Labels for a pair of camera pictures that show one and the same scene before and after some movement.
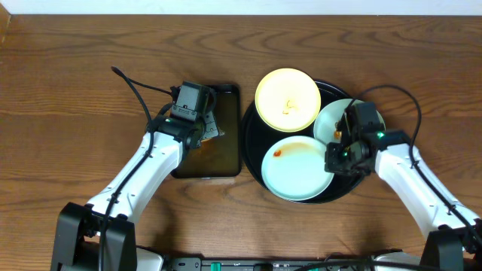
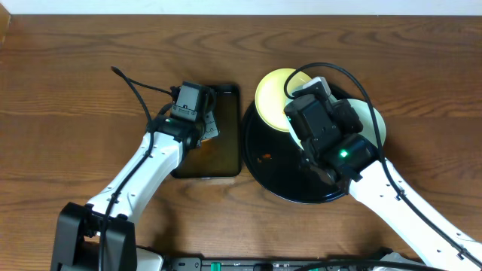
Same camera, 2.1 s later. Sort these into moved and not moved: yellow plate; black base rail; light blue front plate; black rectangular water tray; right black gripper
Moved: right black gripper; light blue front plate
Not moved: black base rail; yellow plate; black rectangular water tray
